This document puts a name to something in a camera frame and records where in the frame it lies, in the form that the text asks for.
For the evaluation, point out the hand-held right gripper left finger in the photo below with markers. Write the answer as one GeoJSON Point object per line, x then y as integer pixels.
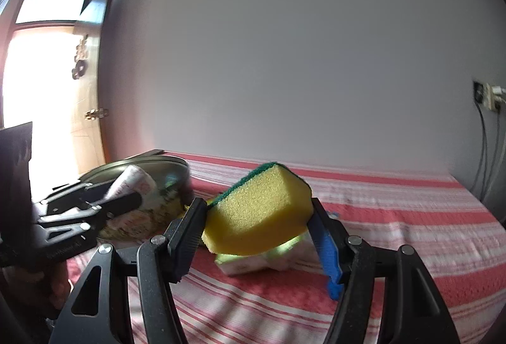
{"type": "Point", "coordinates": [185, 237]}

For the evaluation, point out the white tissue pack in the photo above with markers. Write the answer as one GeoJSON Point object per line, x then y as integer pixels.
{"type": "Point", "coordinates": [245, 265]}

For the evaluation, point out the dark hanging door ornament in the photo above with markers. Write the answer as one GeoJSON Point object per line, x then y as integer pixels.
{"type": "Point", "coordinates": [80, 59]}

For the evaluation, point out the bright window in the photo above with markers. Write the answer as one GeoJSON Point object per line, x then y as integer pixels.
{"type": "Point", "coordinates": [35, 51]}

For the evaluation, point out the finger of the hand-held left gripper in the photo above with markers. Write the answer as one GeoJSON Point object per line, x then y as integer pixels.
{"type": "Point", "coordinates": [79, 191]}
{"type": "Point", "coordinates": [122, 203]}

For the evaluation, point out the yellow and green sponge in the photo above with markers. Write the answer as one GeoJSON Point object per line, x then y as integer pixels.
{"type": "Point", "coordinates": [257, 209]}

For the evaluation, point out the white and red snack packet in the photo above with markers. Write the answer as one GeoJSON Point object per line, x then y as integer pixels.
{"type": "Point", "coordinates": [134, 180]}

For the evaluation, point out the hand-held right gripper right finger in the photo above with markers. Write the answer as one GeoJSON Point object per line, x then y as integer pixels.
{"type": "Point", "coordinates": [326, 249]}

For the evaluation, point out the round metal tin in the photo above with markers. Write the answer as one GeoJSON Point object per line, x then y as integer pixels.
{"type": "Point", "coordinates": [170, 170]}

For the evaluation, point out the brass door hinge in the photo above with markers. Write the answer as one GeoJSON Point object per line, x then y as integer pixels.
{"type": "Point", "coordinates": [97, 113]}

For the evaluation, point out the wooden door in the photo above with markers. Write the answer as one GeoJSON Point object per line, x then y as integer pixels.
{"type": "Point", "coordinates": [89, 98]}

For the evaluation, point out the wall socket with plugs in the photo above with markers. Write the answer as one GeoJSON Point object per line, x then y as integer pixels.
{"type": "Point", "coordinates": [495, 96]}

